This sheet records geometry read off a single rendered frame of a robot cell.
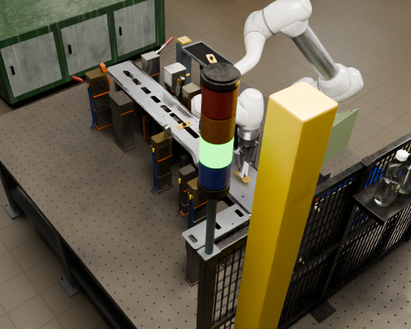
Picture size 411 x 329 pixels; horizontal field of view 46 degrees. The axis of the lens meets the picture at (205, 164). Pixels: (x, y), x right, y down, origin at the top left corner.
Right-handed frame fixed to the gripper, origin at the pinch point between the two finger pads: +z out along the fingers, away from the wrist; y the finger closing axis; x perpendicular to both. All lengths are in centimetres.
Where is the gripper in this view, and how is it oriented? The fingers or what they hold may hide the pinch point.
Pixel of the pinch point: (243, 169)
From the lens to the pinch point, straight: 216.8
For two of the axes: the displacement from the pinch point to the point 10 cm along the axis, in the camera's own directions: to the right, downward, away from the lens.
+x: 5.9, 5.6, -5.8
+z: -0.3, 7.3, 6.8
